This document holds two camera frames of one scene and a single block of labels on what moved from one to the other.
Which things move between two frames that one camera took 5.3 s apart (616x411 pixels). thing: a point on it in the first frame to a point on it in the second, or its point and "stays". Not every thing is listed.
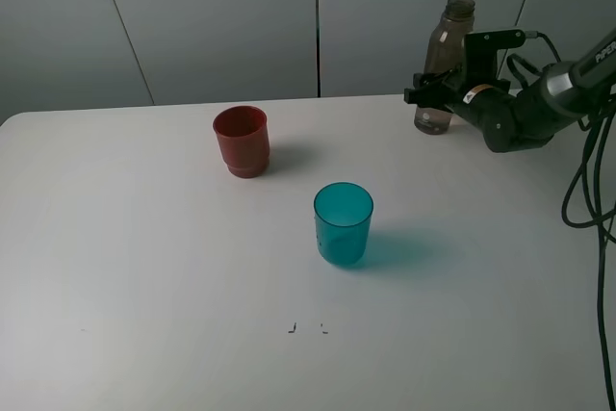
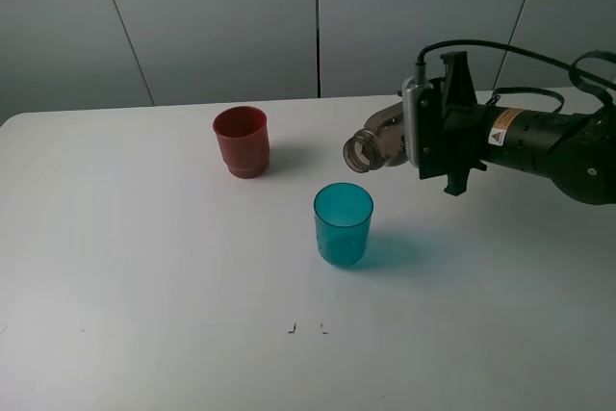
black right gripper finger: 446,78 to 457,183
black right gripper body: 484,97 to 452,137
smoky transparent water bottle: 445,53 to 380,141
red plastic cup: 243,134 stays
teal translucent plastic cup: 343,215 stays
